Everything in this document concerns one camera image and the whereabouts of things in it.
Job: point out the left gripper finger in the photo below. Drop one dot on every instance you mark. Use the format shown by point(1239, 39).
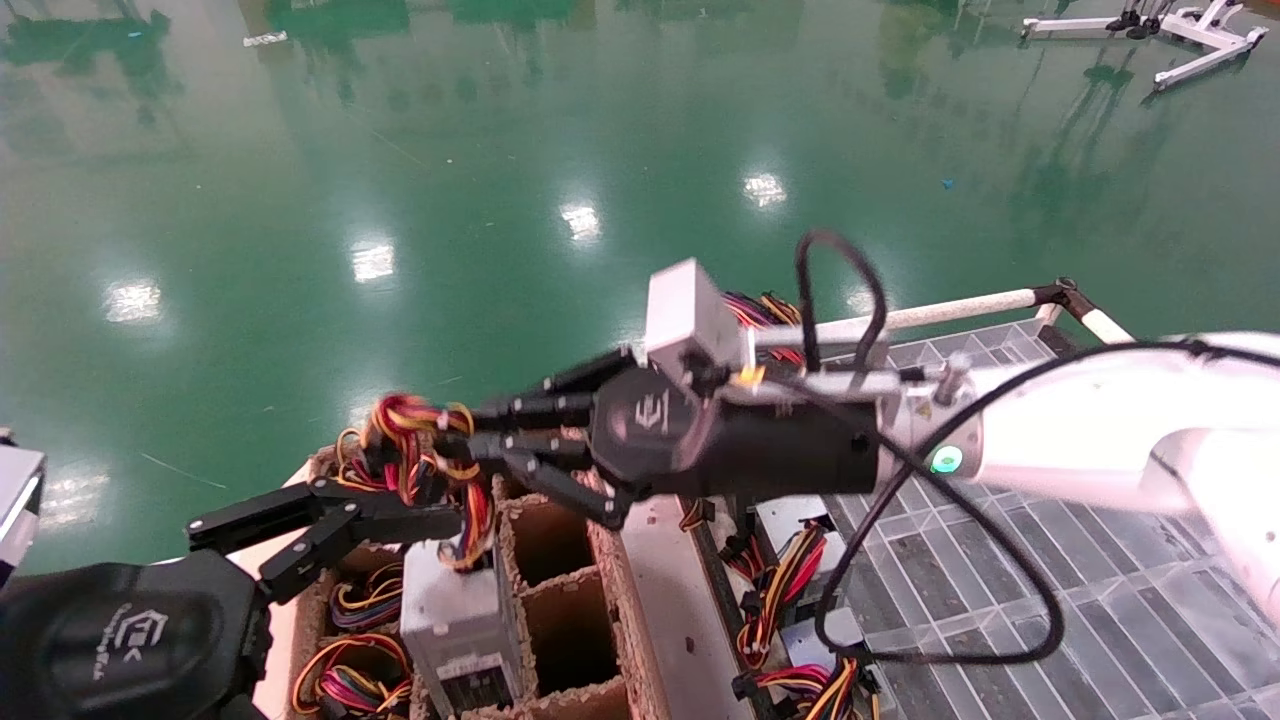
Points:
point(400, 523)
point(260, 512)

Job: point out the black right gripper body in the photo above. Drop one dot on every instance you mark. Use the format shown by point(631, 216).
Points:
point(780, 450)

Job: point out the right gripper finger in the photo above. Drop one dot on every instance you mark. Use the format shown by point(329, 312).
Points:
point(540, 412)
point(560, 470)

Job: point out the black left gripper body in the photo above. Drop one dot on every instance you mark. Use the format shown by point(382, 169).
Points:
point(120, 640)

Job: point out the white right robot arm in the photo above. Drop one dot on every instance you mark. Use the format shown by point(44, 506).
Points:
point(1080, 430)

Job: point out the brown cardboard divider crate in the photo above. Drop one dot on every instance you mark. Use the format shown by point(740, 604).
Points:
point(610, 580)

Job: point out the black cart edge strip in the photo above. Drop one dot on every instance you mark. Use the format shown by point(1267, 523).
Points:
point(722, 610)

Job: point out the black foam liner strip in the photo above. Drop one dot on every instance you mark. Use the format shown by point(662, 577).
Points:
point(1062, 342)

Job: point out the clear plastic slotted tray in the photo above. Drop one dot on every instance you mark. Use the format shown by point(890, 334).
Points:
point(1150, 640)

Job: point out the white floor scrap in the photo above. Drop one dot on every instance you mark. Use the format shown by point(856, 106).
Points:
point(265, 40)

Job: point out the white metal floor stand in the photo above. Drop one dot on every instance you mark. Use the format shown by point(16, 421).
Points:
point(1210, 35)

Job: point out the silver camera mount bracket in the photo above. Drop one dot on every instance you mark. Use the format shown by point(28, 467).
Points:
point(830, 385)

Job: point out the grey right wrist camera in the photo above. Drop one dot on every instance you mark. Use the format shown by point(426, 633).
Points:
point(690, 310)

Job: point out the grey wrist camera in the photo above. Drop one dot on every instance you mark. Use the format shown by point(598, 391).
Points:
point(690, 310)
point(15, 500)

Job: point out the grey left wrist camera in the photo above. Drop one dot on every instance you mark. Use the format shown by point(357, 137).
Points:
point(15, 500)

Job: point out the black rail corner connector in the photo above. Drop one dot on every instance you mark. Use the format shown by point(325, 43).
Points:
point(1060, 295)

